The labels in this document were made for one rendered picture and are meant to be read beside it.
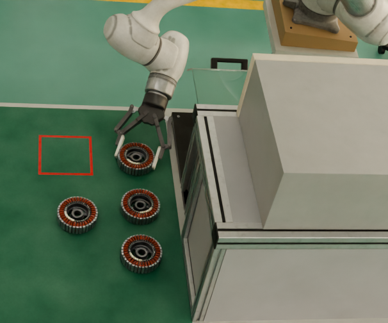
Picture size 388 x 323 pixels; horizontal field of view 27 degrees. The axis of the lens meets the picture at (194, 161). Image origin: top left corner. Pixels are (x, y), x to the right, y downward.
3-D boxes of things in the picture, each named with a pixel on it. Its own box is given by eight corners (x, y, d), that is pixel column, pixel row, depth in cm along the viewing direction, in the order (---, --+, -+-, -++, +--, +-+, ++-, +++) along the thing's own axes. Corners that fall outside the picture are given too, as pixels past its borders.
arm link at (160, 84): (149, 80, 254) (143, 97, 252) (148, 70, 245) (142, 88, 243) (177, 88, 253) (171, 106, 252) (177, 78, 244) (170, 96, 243)
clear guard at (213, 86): (186, 70, 238) (189, 54, 234) (264, 73, 243) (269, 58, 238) (200, 151, 216) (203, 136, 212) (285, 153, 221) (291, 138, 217)
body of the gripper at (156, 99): (170, 104, 251) (161, 131, 249) (145, 95, 251) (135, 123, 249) (169, 96, 244) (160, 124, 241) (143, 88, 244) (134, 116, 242)
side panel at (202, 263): (180, 236, 229) (199, 159, 205) (191, 236, 229) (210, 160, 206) (191, 322, 210) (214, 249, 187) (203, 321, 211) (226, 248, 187)
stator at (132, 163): (123, 145, 249) (125, 136, 246) (158, 156, 248) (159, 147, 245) (111, 169, 241) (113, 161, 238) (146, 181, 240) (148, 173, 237)
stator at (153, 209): (113, 204, 232) (114, 195, 229) (145, 190, 238) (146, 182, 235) (132, 231, 227) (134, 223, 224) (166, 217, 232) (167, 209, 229)
